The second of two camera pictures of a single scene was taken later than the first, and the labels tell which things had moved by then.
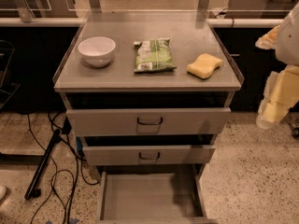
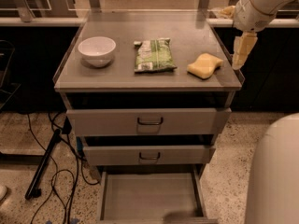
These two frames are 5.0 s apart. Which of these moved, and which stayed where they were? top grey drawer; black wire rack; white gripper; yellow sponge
Moved: white gripper
Stayed: yellow sponge; top grey drawer; black wire rack
